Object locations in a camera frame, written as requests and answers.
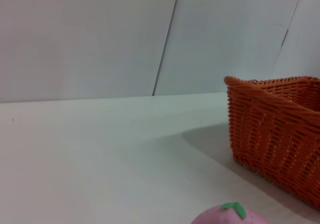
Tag orange woven rectangular basket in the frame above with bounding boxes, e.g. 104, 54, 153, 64
223, 75, 320, 212

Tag pink peach toy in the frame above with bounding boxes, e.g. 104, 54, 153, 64
191, 202, 272, 224

